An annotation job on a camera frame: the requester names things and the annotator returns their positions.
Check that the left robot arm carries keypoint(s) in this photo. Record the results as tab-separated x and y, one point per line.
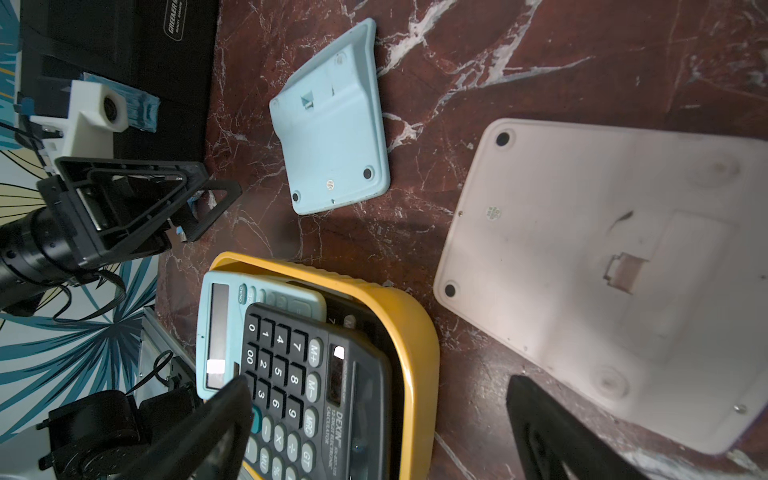
58	274

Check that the black plastic toolbox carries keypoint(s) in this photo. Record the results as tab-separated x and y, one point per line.
163	48

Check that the black calculator with grey keys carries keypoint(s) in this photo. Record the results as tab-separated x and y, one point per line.
321	397

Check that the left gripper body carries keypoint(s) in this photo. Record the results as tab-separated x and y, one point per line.
113	211

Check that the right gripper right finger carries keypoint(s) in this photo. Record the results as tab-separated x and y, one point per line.
553	444

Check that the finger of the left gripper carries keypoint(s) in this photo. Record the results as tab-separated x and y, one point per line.
204	207

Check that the light blue calculator face up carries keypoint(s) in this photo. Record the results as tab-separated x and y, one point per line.
224	300

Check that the light blue calculator face down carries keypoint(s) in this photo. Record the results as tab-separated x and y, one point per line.
329	121

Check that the pink calculator face down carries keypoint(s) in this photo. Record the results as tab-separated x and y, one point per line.
629	264

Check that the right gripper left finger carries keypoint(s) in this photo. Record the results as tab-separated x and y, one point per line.
209	444

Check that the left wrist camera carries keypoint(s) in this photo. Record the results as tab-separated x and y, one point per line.
95	113

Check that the yellow plastic storage tray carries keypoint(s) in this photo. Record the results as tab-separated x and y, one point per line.
411	330

